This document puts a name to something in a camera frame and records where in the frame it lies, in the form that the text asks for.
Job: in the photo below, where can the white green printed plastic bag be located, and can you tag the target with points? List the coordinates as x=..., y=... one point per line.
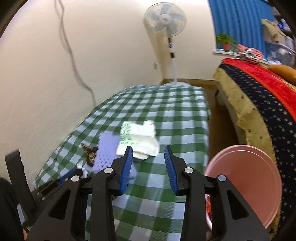
x=142, y=139

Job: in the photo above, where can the beige garment on box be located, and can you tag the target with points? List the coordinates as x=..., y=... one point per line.
x=272, y=33

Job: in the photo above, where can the yellow green bed skirt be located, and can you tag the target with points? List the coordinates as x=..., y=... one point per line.
x=249, y=125

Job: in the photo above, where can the green white checkered tablecloth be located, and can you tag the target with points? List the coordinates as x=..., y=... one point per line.
x=148, y=210

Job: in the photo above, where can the pink folded cloth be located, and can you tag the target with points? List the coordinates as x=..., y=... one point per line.
x=243, y=49

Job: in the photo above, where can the red blanket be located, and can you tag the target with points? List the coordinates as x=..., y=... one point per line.
x=281, y=89

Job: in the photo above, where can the navy star pattern bedsheet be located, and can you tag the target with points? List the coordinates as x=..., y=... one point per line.
x=281, y=128

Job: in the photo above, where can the orange brown pillow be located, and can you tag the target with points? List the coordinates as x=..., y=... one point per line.
x=285, y=72

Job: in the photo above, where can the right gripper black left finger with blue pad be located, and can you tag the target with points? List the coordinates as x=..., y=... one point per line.
x=64, y=217

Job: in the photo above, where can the zebra striped cloth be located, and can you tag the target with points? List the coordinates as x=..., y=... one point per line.
x=250, y=58

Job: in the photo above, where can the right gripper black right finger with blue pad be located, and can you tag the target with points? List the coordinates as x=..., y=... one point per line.
x=232, y=216

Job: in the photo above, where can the pink plastic bucket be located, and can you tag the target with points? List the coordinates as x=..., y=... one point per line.
x=254, y=175

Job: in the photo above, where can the white standing fan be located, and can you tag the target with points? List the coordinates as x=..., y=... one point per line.
x=167, y=20

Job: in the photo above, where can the red plastic wrapper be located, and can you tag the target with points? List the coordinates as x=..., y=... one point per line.
x=208, y=208

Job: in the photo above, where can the brown patterned candy wrapper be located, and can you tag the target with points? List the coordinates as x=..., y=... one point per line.
x=90, y=153

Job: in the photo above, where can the clear plastic storage box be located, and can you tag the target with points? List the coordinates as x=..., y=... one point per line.
x=279, y=53

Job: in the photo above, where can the potted green plant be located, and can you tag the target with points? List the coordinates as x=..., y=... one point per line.
x=225, y=42

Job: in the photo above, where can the blue curtain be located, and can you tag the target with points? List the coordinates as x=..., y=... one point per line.
x=241, y=19

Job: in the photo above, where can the tool finger of the black left gripper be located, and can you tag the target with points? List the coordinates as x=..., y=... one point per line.
x=32, y=203

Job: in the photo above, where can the lavender foam fruit net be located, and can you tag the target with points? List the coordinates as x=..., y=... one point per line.
x=106, y=153

